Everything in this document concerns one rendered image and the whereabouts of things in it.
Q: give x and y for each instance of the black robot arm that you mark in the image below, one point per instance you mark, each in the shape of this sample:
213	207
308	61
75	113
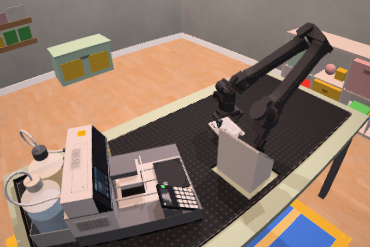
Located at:
263	115

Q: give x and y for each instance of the translucent plastic bottle with blue liquid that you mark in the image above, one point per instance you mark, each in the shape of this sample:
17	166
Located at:
48	216

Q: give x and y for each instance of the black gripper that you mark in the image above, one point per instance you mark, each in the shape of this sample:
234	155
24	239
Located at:
228	109

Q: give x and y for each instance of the beige bottle with black cap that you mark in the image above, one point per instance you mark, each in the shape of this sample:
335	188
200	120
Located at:
49	166

